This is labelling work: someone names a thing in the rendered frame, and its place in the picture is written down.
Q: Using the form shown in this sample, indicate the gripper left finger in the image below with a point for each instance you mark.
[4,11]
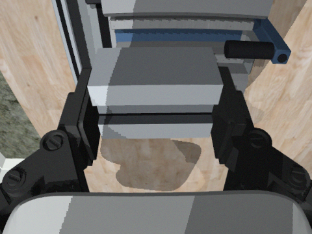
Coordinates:
[58,166]

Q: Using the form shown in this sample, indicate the dark grey block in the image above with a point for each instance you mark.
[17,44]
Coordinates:
[155,92]

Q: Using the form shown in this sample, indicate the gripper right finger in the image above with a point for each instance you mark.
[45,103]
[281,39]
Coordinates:
[254,164]

